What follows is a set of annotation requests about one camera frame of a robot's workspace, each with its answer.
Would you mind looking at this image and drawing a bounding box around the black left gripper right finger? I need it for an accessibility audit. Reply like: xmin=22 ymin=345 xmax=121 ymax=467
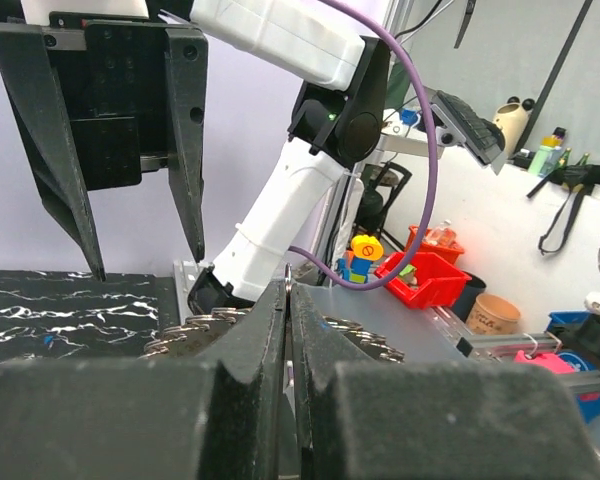
xmin=288 ymin=285 xmax=600 ymax=479

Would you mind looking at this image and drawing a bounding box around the red plastic bin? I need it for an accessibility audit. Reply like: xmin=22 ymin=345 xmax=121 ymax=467
xmin=385 ymin=241 xmax=470 ymax=309

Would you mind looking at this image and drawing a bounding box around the panda shaped mug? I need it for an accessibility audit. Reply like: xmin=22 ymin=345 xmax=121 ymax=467
xmin=493 ymin=97 xmax=535 ymax=157

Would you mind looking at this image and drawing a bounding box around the toy figure yellow head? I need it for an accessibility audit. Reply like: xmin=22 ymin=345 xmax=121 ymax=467
xmin=337 ymin=235 xmax=384 ymax=284

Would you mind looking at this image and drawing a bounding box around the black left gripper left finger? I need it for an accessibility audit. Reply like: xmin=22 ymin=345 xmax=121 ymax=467
xmin=0 ymin=281 xmax=287 ymax=479

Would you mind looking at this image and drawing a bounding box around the blue plastic bin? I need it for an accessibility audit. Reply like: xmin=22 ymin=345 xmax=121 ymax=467
xmin=547 ymin=311 xmax=600 ymax=424

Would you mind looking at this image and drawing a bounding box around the black keyboard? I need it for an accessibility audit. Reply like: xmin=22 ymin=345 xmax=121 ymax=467
xmin=430 ymin=90 xmax=506 ymax=175

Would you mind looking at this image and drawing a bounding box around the brown paper cup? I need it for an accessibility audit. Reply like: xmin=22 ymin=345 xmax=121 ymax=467
xmin=466 ymin=293 xmax=521 ymax=335

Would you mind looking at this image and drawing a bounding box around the green bottle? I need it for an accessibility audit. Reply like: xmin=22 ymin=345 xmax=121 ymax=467
xmin=527 ymin=127 xmax=567 ymax=177

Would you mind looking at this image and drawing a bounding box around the black strap bag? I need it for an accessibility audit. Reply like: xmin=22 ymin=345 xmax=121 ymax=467
xmin=526 ymin=164 xmax=600 ymax=255

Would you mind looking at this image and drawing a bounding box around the pink plastic object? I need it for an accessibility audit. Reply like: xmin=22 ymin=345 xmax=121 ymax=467
xmin=514 ymin=350 xmax=576 ymax=375

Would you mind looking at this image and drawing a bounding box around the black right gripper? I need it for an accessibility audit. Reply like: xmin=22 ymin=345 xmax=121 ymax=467
xmin=0 ymin=11 xmax=208 ymax=281

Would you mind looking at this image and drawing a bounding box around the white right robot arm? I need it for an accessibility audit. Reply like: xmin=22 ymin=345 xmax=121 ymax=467
xmin=0 ymin=1 xmax=390 ymax=313

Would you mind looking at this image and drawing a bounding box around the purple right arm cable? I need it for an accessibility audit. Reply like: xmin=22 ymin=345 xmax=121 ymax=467
xmin=287 ymin=0 xmax=440 ymax=293

